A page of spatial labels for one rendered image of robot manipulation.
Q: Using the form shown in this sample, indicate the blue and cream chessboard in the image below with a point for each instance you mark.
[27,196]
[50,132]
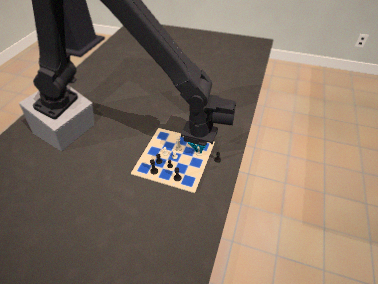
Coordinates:
[191,166]

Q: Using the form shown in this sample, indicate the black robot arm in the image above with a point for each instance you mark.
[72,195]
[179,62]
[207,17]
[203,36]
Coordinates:
[55,74]

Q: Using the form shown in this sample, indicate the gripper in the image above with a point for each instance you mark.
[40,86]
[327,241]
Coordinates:
[198,134]

